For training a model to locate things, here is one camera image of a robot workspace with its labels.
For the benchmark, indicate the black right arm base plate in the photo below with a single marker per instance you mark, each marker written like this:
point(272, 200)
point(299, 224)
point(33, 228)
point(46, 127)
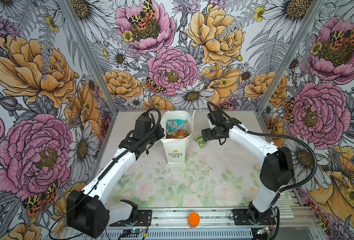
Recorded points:
point(248, 217)

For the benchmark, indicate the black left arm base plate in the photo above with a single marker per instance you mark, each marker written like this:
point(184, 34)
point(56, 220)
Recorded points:
point(144, 219)

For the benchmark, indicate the aluminium corner post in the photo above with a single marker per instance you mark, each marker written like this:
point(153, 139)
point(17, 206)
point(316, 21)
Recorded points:
point(298, 38)
point(78, 32)

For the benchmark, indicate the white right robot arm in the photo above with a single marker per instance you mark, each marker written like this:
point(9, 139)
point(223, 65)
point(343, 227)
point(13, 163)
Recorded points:
point(277, 166)

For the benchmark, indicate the orange round button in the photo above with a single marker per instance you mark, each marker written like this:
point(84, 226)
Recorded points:
point(194, 219)

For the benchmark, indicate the teal snack packet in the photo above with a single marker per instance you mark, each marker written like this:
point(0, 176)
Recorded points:
point(174, 125)

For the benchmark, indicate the light green Himalaya packet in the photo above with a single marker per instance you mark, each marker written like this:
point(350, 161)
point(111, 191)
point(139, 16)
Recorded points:
point(200, 141)

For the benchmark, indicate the aluminium left corner post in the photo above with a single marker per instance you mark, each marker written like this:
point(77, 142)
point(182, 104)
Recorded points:
point(78, 32)

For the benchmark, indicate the white paper bag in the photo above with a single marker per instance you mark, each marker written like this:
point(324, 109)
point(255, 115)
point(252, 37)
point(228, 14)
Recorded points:
point(176, 150)

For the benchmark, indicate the white calculator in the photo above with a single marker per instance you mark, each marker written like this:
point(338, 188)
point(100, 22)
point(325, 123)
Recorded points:
point(285, 209)

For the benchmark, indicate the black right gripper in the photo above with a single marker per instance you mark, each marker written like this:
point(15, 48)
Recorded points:
point(209, 137)

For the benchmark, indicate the aluminium right corner post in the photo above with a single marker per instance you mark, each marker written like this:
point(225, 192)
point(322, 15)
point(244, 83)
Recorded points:
point(298, 38)

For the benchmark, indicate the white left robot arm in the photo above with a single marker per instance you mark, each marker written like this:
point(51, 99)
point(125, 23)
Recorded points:
point(86, 209)

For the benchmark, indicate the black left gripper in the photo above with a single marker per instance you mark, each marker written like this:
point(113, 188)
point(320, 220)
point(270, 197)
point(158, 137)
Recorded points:
point(160, 133)

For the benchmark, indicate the orange snack packet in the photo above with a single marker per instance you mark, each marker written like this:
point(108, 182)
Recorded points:
point(180, 134)

